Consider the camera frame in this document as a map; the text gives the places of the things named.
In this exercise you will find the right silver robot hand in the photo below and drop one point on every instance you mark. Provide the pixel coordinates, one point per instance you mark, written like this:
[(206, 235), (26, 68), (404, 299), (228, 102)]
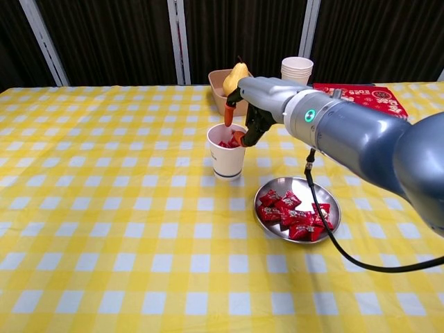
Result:
[(267, 93)]

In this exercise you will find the red candy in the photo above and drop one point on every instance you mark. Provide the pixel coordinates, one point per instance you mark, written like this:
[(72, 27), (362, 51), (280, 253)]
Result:
[(233, 144), (223, 143), (322, 211), (270, 197), (289, 199), (320, 229), (301, 231), (270, 213), (295, 216)]

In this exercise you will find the round silver metal plate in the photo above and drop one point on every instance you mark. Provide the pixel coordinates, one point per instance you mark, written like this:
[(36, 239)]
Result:
[(291, 184)]

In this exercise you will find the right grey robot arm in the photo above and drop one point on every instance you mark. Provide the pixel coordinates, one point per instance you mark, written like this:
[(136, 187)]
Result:
[(364, 135)]

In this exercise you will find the single white paper cup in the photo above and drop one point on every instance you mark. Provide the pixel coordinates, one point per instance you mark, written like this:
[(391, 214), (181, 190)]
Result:
[(227, 163)]

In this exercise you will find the yellow pear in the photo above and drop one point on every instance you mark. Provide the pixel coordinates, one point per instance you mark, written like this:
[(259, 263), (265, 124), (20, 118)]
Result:
[(231, 81)]

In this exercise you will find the stack of white paper cups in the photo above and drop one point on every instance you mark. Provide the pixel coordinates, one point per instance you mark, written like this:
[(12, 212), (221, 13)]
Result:
[(296, 69)]

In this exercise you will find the tan square bowl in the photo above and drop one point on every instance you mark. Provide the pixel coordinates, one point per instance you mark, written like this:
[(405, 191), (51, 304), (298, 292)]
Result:
[(220, 98)]

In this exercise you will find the black ribbed partition panel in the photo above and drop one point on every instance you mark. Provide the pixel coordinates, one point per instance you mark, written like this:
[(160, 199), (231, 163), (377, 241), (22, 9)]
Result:
[(243, 31), (381, 34), (14, 41), (111, 41)]

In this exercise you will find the red spiral calendar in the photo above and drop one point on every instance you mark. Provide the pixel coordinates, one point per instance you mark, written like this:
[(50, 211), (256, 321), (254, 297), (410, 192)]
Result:
[(378, 95)]

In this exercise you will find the yellow white checked tablecloth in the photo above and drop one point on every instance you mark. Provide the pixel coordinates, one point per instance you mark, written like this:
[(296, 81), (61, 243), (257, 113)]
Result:
[(104, 208)]

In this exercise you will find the white metal partition post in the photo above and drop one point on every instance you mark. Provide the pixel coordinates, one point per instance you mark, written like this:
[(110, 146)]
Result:
[(180, 41), (45, 45), (441, 76), (309, 27)]

